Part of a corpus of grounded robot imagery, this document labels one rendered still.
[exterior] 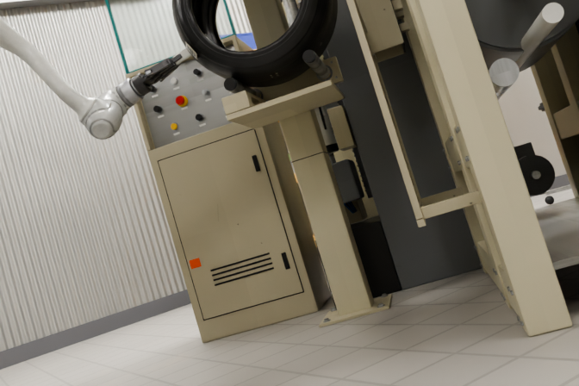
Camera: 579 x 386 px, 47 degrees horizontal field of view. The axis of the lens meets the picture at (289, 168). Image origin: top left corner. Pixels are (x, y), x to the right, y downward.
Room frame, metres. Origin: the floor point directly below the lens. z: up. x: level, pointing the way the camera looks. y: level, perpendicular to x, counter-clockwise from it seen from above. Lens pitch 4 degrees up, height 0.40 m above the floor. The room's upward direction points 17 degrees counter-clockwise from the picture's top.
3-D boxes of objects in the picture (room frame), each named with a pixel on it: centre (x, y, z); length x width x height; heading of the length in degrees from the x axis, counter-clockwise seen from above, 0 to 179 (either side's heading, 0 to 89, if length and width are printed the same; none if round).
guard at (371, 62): (2.03, -0.35, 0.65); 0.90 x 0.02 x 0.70; 169
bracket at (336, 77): (2.49, -0.10, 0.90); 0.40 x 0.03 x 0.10; 79
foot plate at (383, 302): (2.57, -0.09, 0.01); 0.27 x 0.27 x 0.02; 79
